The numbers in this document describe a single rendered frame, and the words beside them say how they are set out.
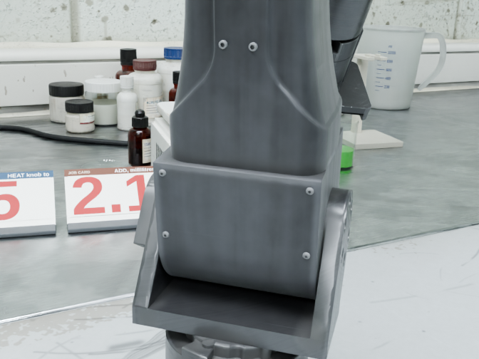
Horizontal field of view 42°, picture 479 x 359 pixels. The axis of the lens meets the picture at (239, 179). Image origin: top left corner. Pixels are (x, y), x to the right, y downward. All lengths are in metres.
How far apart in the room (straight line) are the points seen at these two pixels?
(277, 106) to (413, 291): 0.30
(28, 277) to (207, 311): 0.26
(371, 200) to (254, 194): 0.45
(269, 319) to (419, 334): 0.20
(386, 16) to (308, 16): 1.21
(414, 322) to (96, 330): 0.21
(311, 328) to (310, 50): 0.11
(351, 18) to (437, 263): 0.22
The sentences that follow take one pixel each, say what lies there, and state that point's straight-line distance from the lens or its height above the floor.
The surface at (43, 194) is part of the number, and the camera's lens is 0.60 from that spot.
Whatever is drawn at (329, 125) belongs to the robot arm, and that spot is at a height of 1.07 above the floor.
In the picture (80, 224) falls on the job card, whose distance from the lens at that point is 0.58.
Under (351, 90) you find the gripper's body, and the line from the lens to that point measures 0.53.
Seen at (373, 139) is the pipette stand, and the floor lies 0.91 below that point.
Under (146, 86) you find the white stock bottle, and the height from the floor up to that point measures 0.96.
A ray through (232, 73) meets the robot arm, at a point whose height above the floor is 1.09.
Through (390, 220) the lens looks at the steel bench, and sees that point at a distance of 0.63.
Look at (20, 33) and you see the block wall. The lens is 1.08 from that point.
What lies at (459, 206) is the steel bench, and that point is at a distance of 0.70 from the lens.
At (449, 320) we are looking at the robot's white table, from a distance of 0.46.
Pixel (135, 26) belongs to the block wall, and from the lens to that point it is 1.13.
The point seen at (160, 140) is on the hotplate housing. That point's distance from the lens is 0.65.
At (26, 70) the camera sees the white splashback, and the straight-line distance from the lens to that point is 1.05.
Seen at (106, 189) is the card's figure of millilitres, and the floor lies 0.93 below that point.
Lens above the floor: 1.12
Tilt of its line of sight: 18 degrees down
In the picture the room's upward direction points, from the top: 2 degrees clockwise
